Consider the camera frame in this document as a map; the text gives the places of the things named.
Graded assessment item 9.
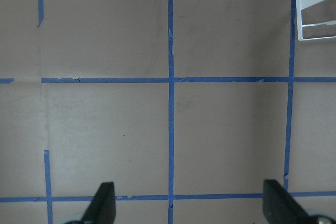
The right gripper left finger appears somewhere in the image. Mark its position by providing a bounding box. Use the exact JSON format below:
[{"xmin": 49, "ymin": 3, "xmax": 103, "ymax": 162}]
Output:
[{"xmin": 81, "ymin": 182, "xmax": 116, "ymax": 224}]

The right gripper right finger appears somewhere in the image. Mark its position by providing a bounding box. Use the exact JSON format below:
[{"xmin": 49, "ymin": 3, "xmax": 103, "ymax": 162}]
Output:
[{"xmin": 262, "ymin": 179, "xmax": 310, "ymax": 224}]

